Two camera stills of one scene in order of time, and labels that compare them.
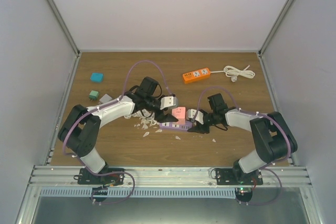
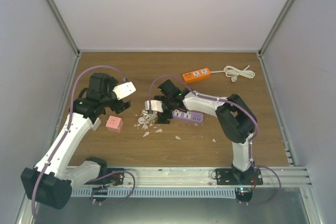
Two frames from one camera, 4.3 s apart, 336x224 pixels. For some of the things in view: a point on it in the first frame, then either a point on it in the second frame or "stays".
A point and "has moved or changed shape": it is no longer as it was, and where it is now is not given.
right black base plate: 225,177 stays
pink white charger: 179,113 -> 114,124
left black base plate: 109,179 stays
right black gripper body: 213,118 -> 161,117
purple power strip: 175,126 has moved or changed shape
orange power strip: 196,75 stays
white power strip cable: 233,72 stays
